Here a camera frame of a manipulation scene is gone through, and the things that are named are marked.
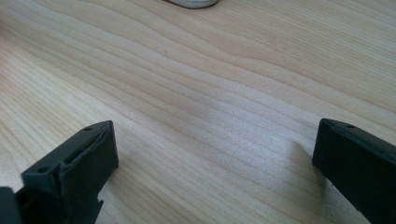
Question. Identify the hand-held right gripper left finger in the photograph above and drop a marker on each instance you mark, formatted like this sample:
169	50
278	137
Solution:
77	168

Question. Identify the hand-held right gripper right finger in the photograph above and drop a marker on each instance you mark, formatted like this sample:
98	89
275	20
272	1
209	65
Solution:
358	165

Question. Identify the white round object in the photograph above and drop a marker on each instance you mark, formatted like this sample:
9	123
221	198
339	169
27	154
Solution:
194	3

